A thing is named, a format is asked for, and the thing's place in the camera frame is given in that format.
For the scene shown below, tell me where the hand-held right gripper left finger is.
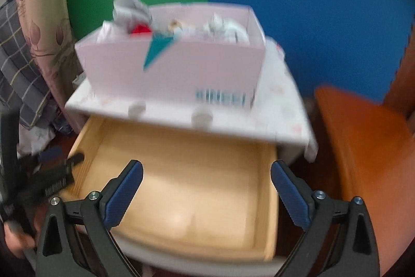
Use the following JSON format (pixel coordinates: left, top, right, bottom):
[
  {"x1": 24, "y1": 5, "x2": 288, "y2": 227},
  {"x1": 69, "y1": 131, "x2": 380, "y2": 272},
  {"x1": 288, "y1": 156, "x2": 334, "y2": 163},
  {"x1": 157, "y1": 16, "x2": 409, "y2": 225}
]
[{"x1": 36, "y1": 159, "x2": 144, "y2": 277}]

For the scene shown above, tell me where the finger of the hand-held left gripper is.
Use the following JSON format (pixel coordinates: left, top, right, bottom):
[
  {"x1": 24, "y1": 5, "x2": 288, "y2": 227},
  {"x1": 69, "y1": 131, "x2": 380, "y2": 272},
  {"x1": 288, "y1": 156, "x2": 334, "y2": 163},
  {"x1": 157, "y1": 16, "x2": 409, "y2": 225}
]
[
  {"x1": 37, "y1": 146, "x2": 66, "y2": 165},
  {"x1": 64, "y1": 151, "x2": 86, "y2": 169}
]

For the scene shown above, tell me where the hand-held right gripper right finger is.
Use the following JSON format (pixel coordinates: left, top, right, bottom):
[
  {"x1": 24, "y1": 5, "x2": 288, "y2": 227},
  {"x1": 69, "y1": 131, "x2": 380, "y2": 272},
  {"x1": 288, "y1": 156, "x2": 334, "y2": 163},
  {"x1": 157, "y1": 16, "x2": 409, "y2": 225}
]
[{"x1": 270, "y1": 159, "x2": 380, "y2": 277}]

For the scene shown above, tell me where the white underwear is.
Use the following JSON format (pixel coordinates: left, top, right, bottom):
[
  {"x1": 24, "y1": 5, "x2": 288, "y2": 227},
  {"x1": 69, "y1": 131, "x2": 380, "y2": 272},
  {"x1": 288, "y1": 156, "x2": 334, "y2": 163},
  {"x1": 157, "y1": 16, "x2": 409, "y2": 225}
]
[{"x1": 96, "y1": 20, "x2": 131, "y2": 41}]

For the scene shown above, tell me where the red underwear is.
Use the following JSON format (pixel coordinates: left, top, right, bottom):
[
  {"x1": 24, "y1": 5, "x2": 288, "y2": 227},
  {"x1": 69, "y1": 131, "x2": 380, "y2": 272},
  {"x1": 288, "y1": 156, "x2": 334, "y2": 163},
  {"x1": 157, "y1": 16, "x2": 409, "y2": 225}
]
[{"x1": 130, "y1": 24, "x2": 154, "y2": 35}]

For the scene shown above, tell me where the light grey printed underwear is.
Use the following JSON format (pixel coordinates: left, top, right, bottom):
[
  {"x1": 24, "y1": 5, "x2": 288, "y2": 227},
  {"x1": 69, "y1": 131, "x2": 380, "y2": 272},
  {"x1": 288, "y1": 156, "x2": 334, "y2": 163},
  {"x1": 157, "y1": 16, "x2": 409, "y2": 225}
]
[{"x1": 200, "y1": 13, "x2": 251, "y2": 44}]

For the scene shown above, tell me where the white drawer cabinet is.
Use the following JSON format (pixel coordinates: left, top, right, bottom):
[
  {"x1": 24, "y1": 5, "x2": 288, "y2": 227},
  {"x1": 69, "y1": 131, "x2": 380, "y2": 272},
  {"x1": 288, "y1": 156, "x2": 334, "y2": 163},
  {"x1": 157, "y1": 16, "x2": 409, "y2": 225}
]
[{"x1": 65, "y1": 35, "x2": 318, "y2": 271}]

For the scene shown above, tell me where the person's left hand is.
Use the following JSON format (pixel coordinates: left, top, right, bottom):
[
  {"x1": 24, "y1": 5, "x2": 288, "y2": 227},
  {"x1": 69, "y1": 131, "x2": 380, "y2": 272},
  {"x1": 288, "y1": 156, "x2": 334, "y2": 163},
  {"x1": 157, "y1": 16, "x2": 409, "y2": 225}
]
[{"x1": 3, "y1": 222, "x2": 37, "y2": 260}]

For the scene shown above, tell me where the white floral cloth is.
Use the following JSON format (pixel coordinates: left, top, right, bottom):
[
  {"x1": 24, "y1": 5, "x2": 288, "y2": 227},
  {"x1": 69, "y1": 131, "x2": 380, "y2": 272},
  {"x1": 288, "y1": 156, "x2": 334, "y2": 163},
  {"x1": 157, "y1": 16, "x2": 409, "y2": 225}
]
[{"x1": 19, "y1": 124, "x2": 56, "y2": 155}]

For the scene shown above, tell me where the orange wooden chair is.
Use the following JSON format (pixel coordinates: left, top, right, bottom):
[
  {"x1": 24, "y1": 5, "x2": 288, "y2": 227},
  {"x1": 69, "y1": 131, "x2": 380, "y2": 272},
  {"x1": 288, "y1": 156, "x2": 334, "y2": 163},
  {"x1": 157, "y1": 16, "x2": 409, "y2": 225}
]
[{"x1": 314, "y1": 16, "x2": 415, "y2": 276}]

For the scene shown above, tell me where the grey plaid blanket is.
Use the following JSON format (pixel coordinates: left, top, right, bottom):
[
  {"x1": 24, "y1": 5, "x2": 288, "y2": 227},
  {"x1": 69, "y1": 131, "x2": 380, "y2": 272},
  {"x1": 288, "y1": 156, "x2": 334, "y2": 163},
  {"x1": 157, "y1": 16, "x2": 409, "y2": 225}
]
[{"x1": 0, "y1": 0, "x2": 54, "y2": 128}]

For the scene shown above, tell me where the pink floral curtain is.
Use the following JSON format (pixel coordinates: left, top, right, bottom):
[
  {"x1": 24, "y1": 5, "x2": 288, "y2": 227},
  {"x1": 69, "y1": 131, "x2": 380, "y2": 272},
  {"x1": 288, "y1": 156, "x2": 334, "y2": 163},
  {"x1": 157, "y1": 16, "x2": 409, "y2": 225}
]
[{"x1": 15, "y1": 0, "x2": 85, "y2": 135}]

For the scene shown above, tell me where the blue foam mat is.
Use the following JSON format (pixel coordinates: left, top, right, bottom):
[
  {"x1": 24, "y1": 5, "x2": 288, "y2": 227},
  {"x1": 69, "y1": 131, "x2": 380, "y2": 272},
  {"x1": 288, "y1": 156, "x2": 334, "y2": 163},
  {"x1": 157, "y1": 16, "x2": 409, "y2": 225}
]
[{"x1": 207, "y1": 0, "x2": 415, "y2": 102}]

